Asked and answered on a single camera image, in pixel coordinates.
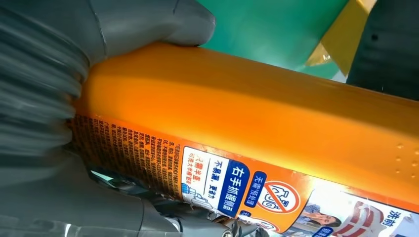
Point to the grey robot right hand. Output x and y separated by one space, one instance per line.
65 209

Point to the green table mat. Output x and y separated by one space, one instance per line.
268 29

